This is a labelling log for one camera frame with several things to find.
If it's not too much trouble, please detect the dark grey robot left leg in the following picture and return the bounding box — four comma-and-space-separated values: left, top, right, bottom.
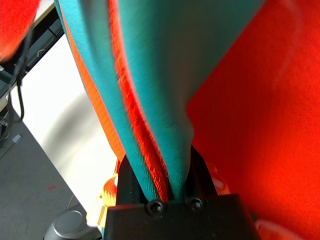
43, 209, 101, 240

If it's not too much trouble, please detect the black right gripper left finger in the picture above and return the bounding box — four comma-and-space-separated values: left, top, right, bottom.
117, 155, 151, 209

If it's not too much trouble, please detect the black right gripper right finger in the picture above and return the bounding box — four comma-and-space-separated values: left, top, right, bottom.
184, 145, 219, 201

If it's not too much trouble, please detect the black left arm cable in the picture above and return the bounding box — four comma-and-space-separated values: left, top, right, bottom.
6, 24, 34, 124

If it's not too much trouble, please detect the teal and orange backpack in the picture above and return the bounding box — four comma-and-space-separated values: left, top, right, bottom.
0, 0, 320, 240

